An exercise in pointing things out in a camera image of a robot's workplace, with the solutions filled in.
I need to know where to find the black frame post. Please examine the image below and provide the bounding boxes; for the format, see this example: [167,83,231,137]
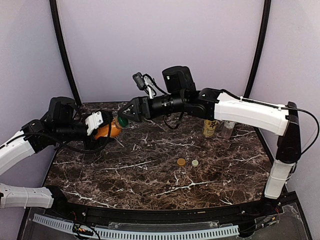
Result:
[244,0,272,98]
[49,0,82,106]

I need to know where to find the clear coffee bottle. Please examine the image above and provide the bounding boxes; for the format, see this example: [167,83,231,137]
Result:
[221,121,236,140]

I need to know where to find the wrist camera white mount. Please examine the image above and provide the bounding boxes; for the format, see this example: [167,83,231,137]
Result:
[132,72,159,99]
[84,110,113,136]

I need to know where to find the black front rail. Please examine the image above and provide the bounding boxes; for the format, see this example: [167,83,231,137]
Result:
[45,200,275,226]

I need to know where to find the orange juice bottle green cap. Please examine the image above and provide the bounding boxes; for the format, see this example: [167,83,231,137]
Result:
[93,116,129,140]

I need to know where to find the gold bottle cap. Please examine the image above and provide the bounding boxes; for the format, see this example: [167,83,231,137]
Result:
[177,158,187,167]

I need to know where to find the cream bottle cap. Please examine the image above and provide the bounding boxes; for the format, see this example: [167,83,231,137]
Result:
[191,160,199,167]

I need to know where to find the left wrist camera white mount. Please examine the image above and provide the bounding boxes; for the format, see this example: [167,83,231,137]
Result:
[84,110,113,136]

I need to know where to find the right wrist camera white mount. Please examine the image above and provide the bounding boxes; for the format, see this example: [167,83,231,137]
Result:
[132,72,159,99]

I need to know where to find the yellow tea bottle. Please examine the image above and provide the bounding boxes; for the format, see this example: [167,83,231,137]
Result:
[202,119,219,138]

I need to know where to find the black right frame post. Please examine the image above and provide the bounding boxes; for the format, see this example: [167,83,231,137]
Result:
[244,0,272,98]

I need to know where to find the black left frame post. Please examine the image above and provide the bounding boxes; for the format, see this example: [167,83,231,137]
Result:
[49,0,82,106]

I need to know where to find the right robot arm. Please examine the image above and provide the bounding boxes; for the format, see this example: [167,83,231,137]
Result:
[117,66,304,200]

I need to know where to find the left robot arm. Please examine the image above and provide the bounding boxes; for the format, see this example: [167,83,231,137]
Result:
[0,96,104,209]

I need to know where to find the white slotted cable duct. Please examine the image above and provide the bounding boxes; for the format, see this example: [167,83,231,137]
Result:
[32,214,240,240]

